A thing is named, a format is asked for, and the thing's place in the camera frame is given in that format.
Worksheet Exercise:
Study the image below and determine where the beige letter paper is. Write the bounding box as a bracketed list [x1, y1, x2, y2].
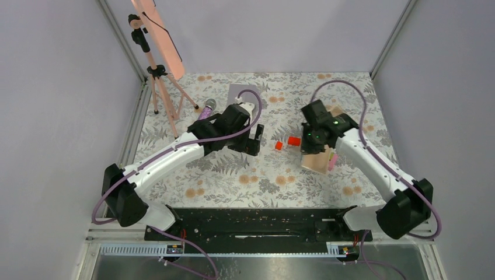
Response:
[301, 104, 344, 175]

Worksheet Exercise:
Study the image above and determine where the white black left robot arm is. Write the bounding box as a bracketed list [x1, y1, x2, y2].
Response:
[102, 102, 264, 240]

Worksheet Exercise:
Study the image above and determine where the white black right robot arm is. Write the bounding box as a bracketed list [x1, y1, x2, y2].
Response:
[301, 100, 433, 240]

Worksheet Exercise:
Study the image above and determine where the grey envelope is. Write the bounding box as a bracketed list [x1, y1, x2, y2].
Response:
[226, 84, 262, 121]

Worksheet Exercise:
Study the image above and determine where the small red cube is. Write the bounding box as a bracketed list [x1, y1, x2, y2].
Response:
[274, 141, 283, 151]

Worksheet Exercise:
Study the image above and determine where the red rectangular block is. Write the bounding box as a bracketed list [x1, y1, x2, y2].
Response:
[287, 136, 302, 146]

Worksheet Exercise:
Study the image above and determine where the purple glitter microphone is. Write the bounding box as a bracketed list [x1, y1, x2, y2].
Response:
[198, 98, 217, 120]

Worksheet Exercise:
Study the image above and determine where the pink eraser block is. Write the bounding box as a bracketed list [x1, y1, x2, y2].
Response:
[327, 153, 338, 172]

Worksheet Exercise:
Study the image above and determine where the floral patterned table mat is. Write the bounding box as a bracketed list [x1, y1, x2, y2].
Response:
[145, 72, 396, 208]

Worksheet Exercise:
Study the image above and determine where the pink tripod stand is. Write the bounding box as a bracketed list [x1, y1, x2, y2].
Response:
[128, 14, 199, 139]

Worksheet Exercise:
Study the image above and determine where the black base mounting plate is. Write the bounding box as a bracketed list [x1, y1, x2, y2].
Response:
[167, 208, 373, 254]

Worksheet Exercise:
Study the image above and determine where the pink board on tripod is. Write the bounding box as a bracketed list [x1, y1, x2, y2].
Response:
[132, 0, 185, 79]

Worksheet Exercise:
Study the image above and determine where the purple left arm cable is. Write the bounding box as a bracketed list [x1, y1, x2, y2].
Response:
[91, 89, 264, 280]

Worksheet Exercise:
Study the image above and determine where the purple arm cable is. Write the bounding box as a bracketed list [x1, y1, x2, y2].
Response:
[309, 80, 443, 280]
[91, 89, 264, 280]

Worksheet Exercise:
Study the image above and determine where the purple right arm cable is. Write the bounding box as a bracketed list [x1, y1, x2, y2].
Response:
[309, 80, 443, 280]

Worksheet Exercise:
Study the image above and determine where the aluminium slotted rail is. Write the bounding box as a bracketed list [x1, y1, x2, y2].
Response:
[99, 242, 349, 258]

